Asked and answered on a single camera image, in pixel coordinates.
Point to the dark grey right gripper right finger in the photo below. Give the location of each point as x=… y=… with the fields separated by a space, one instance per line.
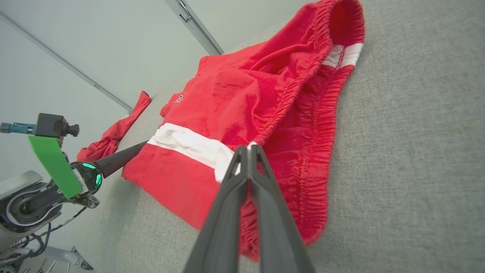
x=274 y=227

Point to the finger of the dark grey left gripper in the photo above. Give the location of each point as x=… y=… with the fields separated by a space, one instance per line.
x=117 y=161

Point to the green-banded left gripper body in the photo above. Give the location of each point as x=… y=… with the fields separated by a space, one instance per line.
x=57 y=167

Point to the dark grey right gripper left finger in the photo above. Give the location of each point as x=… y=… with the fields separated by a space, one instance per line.
x=221 y=227

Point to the red shirt with white sleeves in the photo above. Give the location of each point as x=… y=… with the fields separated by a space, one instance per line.
x=113 y=132

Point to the red shorts with white stripe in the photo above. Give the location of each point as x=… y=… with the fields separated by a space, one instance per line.
x=235 y=94

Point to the grey metal stand leg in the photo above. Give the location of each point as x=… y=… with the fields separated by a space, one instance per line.
x=64 y=256

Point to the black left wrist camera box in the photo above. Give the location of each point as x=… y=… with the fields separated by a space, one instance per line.
x=51 y=125

